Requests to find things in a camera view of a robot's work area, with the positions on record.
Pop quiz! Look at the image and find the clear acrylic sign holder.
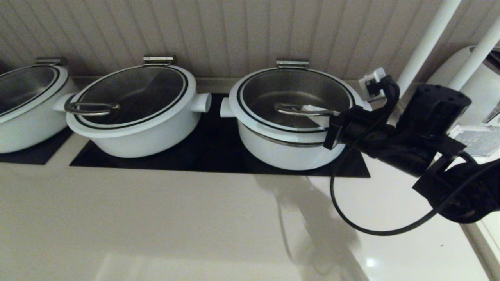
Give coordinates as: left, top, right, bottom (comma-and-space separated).
449, 125, 500, 157

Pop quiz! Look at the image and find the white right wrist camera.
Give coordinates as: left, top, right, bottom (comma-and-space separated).
359, 67, 388, 103

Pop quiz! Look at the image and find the white pot with steel insert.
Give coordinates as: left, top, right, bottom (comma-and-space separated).
220, 67, 373, 171

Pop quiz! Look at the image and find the white toaster appliance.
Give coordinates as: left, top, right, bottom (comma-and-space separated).
426, 46, 500, 127

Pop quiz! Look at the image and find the glass lid with white rim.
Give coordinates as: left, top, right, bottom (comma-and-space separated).
0, 65, 70, 125
229, 67, 364, 144
64, 64, 197, 137

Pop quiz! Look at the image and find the small black induction mat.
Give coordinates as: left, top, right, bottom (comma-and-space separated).
0, 127, 75, 165

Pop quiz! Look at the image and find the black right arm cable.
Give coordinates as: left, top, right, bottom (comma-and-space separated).
330, 76, 500, 237

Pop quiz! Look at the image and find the white pot with side handles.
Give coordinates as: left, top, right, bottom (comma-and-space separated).
0, 65, 80, 154
53, 64, 213, 158

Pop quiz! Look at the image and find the white round pole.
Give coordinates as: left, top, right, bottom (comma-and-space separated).
396, 0, 461, 98
447, 18, 500, 92

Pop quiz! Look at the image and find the large black induction mat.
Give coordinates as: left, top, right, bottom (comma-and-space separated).
70, 93, 371, 178

